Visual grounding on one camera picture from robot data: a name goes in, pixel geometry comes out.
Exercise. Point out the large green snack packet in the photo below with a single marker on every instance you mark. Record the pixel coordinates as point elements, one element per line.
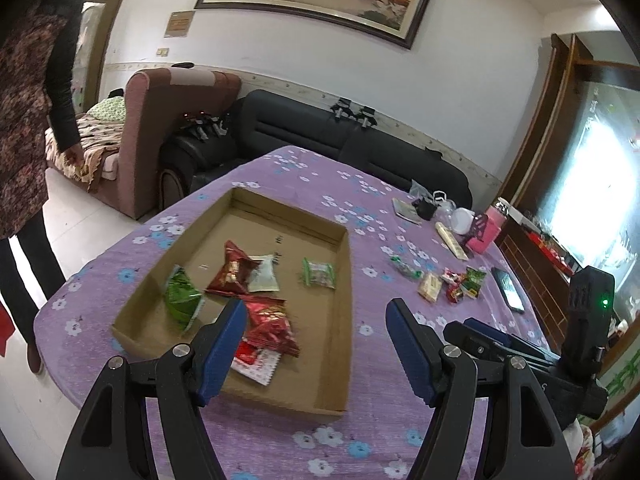
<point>182,300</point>

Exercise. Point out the small green snack packet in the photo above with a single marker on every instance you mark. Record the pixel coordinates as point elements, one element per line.
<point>474,280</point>

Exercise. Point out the beige wall plaque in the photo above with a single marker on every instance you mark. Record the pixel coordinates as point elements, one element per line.
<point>179,23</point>

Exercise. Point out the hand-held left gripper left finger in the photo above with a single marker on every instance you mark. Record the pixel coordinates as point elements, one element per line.
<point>225,350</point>

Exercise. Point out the white round container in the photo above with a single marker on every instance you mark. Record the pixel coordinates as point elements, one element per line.
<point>461,220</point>

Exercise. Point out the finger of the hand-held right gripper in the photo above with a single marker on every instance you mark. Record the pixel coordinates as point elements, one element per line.
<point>475,342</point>
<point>520,345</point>

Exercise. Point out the black clamp device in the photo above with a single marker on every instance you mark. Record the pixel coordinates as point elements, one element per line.
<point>342,109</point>
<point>366,116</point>

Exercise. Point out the black leather sofa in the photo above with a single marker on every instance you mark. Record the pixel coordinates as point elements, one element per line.
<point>300,125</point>

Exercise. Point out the black phone stand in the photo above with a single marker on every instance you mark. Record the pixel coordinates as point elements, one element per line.
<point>477,227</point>

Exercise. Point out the small red white candy packet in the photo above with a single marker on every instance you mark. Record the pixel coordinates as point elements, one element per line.
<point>451,276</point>

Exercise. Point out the red box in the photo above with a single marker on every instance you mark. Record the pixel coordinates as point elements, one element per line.
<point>545,250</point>

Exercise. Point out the white green snack packet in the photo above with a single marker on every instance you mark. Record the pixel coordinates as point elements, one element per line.
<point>264,277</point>

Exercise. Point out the clear glass cup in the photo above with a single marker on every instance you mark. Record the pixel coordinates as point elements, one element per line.
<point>445,207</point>

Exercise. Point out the clear green-edged cookie packet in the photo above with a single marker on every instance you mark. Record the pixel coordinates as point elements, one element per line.
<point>320,272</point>

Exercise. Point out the small green candy wrapper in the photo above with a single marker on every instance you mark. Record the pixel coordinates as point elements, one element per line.
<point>407,267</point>

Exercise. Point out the bottle with white cap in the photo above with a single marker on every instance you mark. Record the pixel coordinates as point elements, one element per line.
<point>501,206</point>

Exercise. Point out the shallow cardboard box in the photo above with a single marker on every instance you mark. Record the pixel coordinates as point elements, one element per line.
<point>300,350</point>

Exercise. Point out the low wooden cabinet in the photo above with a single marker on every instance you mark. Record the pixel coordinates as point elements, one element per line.
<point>535,290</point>

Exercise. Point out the person's right forearm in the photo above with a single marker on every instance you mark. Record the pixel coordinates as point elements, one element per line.
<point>587,455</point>

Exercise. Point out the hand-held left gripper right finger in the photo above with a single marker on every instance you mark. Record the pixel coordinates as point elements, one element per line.
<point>407,345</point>

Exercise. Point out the pink box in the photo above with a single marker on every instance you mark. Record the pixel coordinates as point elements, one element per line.
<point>490,232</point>

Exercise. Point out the beige snack packet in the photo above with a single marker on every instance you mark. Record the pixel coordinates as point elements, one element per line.
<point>431,286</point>

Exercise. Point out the clear plastic bag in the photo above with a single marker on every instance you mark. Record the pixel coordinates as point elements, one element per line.
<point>419,189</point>

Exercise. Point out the black small pouch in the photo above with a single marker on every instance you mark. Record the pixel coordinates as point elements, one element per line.
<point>425,208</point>

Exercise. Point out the black smartphone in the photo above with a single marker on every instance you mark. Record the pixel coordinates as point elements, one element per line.
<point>507,290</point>

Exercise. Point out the white red-label snack packet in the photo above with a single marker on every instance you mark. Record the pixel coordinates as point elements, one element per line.
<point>257,365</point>

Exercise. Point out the patterned blanket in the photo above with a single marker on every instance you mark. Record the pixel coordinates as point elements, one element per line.
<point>95,145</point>

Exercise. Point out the small notebook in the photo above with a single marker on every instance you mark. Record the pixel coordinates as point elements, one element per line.
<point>405,210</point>

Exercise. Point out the green pillow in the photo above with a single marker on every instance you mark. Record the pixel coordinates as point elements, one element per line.
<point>107,109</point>

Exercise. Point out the red cloth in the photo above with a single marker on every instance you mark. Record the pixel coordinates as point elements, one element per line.
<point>5,325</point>

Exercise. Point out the wooden frame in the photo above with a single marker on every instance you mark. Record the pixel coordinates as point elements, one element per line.
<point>565,85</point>

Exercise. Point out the brown armchair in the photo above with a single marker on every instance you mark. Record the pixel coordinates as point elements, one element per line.
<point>145,135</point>

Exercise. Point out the purple floral tablecloth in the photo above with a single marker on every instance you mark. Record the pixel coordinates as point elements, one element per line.
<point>280,175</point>

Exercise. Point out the cream long packet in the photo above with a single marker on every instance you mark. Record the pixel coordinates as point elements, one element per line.
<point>450,240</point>

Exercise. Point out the pile of black devices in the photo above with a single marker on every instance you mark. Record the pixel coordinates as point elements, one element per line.
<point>205,125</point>

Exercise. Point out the dark red snack packet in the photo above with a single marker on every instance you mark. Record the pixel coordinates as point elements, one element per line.
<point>230,272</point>
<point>270,325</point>

